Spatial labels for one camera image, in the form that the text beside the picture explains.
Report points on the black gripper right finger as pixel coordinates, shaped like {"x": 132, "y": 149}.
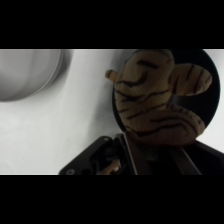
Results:
{"x": 187, "y": 162}

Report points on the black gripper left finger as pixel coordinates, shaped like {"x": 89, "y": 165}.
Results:
{"x": 135, "y": 156}

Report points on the striped tiger plush toy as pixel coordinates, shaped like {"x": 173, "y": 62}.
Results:
{"x": 150, "y": 100}

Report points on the black bowl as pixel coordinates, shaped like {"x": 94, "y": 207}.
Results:
{"x": 209, "y": 110}

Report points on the grey bowl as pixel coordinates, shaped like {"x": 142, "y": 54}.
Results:
{"x": 26, "y": 71}

